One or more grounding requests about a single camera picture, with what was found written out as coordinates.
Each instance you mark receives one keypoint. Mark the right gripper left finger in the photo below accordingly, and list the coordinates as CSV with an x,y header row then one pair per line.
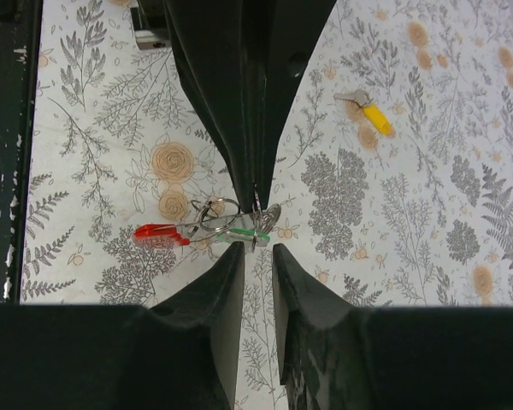
x,y
179,354

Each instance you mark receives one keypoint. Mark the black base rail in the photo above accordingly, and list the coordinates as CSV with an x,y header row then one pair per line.
x,y
20,28

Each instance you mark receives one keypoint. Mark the keyring with red tag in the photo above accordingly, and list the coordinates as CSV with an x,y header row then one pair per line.
x,y
212,217

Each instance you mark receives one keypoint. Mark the left key with yellow tag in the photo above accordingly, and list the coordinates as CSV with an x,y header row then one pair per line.
x,y
373,114

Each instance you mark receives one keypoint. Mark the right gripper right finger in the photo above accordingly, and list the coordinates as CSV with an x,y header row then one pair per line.
x,y
334,355

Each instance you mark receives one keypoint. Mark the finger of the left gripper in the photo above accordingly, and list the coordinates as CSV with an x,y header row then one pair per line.
x,y
206,41
290,30

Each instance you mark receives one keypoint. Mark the floral mat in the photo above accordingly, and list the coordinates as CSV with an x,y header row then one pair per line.
x,y
419,218

